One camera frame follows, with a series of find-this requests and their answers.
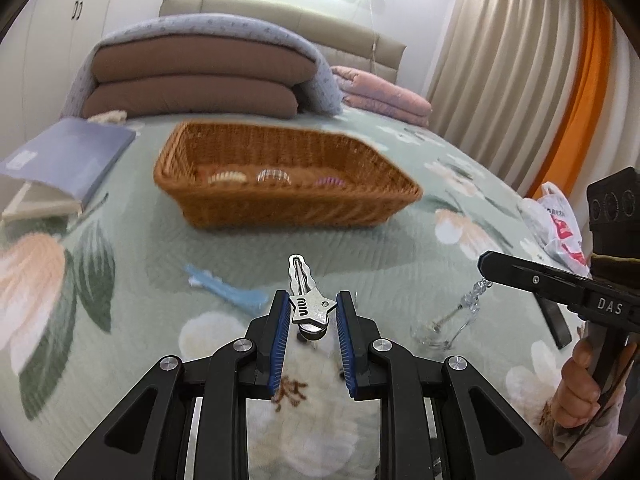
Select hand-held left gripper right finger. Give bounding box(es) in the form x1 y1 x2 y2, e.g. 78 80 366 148
336 290 573 480

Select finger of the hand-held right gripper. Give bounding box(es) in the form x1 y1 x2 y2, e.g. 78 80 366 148
477 251 592 312

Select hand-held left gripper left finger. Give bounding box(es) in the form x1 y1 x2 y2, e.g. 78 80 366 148
52 289 293 480

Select silver star hair clip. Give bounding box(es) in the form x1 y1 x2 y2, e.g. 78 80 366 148
287 254 337 342

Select clear crystal hair clip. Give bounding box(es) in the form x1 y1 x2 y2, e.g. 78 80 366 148
410 277 493 350

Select brown wicker basket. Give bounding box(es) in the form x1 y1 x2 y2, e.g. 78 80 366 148
153 120 423 231

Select clear coil hair tie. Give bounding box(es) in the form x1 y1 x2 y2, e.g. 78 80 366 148
256 167 292 186

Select person's right hand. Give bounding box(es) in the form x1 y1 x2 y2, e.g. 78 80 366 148
552 341 602 429

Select white plastic bag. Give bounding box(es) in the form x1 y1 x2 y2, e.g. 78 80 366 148
517 181 591 277

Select blue hair clip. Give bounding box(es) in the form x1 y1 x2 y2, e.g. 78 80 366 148
185 264 268 306

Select green floral bedspread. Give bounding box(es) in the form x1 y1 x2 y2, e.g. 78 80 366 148
0 105 601 480

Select orange curtain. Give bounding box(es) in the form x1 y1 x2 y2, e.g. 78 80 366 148
525 0 640 201

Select beige curtain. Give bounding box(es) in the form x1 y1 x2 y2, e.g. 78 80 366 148
425 0 586 196

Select pink folded quilt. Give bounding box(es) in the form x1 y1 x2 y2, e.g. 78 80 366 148
330 65 433 128

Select brown folded quilt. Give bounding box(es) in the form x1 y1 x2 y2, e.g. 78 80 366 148
81 74 301 121
90 42 317 88

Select blue floral blanket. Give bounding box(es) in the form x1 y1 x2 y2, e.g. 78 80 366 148
62 14 345 117

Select white book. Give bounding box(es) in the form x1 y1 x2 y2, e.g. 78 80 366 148
0 180 83 226

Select blue book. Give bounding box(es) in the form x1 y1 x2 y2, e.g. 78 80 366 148
0 117 137 211

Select beige padded headboard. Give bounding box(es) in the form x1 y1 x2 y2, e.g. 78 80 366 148
159 0 407 86

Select white wardrobe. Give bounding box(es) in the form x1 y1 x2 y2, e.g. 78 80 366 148
0 0 126 161

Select white lamp cable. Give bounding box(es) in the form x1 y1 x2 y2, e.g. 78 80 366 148
367 0 381 68

